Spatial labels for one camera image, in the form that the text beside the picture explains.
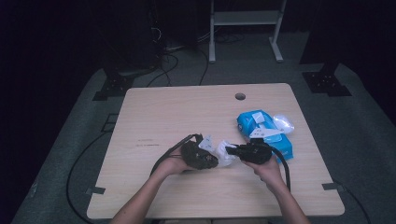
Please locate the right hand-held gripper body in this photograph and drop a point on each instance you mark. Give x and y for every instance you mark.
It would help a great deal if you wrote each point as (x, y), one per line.
(255, 153)

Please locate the white wet wipe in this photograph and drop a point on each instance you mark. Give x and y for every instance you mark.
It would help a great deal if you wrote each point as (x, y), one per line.
(222, 157)

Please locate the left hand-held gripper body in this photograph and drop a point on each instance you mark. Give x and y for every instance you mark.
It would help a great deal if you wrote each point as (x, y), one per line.
(190, 152)

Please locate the blue wet wipe pack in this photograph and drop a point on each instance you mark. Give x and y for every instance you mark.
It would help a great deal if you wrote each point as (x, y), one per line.
(249, 123)

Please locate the grey tape strip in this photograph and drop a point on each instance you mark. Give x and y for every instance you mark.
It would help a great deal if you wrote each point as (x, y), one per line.
(95, 190)
(331, 186)

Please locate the white metal stand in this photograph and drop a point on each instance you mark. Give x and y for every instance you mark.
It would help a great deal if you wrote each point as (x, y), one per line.
(246, 18)

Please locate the black floor base plate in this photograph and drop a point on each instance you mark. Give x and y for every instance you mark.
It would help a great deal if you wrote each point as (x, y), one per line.
(325, 82)
(113, 87)

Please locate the person's right hand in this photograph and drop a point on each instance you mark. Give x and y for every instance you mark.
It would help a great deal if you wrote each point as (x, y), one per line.
(272, 174)

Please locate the person's left hand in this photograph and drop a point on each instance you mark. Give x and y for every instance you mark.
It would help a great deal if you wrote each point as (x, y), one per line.
(171, 165)

